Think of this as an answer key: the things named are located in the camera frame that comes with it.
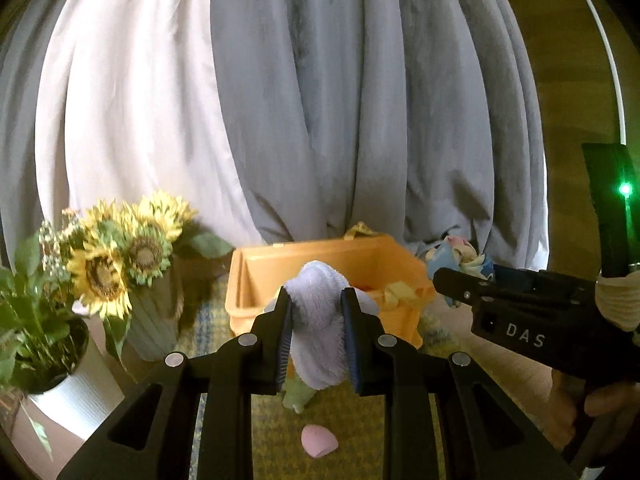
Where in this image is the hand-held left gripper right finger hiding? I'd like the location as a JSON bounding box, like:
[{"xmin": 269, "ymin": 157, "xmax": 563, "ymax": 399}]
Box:
[{"xmin": 340, "ymin": 287, "xmax": 583, "ymax": 480}]

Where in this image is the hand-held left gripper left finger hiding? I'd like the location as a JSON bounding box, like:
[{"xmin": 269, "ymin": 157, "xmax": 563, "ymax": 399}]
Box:
[{"xmin": 56, "ymin": 287, "xmax": 293, "ymax": 480}]

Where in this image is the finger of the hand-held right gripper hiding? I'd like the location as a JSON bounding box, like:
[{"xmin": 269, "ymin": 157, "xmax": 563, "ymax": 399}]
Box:
[
  {"xmin": 432, "ymin": 267, "xmax": 482, "ymax": 312},
  {"xmin": 487, "ymin": 263, "xmax": 598, "ymax": 291}
]

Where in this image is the colourful cloth ball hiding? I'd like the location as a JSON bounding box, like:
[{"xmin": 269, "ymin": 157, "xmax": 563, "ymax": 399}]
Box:
[{"xmin": 425, "ymin": 236, "xmax": 497, "ymax": 309}]

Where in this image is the orange plastic crate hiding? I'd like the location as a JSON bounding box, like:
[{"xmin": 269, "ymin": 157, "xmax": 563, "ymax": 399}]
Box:
[{"xmin": 225, "ymin": 222, "xmax": 437, "ymax": 352}]

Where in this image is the small pink soft pad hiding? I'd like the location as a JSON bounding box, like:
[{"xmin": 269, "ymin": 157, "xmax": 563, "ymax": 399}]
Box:
[{"xmin": 301, "ymin": 424, "xmax": 339, "ymax": 459}]

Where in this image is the person's right hand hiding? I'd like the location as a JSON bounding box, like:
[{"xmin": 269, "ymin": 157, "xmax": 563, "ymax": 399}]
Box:
[{"xmin": 549, "ymin": 371, "xmax": 640, "ymax": 455}]

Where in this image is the white knit cloth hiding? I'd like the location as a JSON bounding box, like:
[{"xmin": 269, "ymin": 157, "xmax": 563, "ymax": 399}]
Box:
[{"xmin": 595, "ymin": 272, "xmax": 640, "ymax": 335}]

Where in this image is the yellow plaid blanket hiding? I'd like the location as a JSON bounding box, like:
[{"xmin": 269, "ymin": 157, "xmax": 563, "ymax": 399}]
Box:
[{"xmin": 172, "ymin": 280, "xmax": 501, "ymax": 480}]

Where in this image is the green ribbed vase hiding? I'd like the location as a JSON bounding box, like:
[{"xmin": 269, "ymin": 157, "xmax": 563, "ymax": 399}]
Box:
[{"xmin": 122, "ymin": 265, "xmax": 185, "ymax": 362}]

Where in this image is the grey curtain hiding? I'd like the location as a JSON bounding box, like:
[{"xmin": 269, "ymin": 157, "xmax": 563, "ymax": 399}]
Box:
[
  {"xmin": 210, "ymin": 0, "xmax": 547, "ymax": 266},
  {"xmin": 0, "ymin": 0, "xmax": 68, "ymax": 258}
]

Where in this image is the wooden sliding door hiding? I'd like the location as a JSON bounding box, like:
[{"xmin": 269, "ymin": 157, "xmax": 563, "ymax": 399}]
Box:
[{"xmin": 485, "ymin": 0, "xmax": 640, "ymax": 281}]

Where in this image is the artificial sunflower bouquet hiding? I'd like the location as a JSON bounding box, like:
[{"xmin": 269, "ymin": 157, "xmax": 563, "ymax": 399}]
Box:
[{"xmin": 40, "ymin": 190, "xmax": 236, "ymax": 361}]

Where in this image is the white plant pot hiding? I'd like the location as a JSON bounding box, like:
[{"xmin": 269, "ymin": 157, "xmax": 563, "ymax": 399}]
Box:
[{"xmin": 24, "ymin": 317, "xmax": 127, "ymax": 442}]

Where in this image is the green leafy plant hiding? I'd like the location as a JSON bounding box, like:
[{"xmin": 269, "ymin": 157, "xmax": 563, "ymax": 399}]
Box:
[{"xmin": 0, "ymin": 220, "xmax": 92, "ymax": 396}]

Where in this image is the pale curtain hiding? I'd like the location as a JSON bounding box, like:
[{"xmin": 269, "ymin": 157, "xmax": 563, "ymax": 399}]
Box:
[{"xmin": 34, "ymin": 0, "xmax": 253, "ymax": 248}]

